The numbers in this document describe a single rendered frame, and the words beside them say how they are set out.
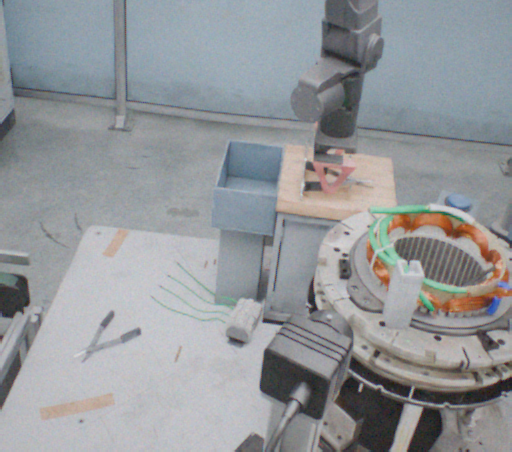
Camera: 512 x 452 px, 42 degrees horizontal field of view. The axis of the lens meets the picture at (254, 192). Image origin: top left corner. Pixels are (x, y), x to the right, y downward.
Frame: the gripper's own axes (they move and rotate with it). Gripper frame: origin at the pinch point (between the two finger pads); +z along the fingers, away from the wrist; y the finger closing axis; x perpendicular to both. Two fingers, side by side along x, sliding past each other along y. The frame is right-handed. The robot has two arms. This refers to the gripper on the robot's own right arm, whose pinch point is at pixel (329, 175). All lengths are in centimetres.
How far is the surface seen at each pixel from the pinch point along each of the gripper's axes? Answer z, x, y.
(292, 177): 2.8, -6.1, -2.1
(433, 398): 5.8, 14.6, 38.7
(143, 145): 117, -78, -177
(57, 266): 112, -88, -83
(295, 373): -33, -5, 69
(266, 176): 10.1, -11.0, -11.8
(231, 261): 19.8, -15.4, 2.6
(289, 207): 3.6, -6.1, 5.4
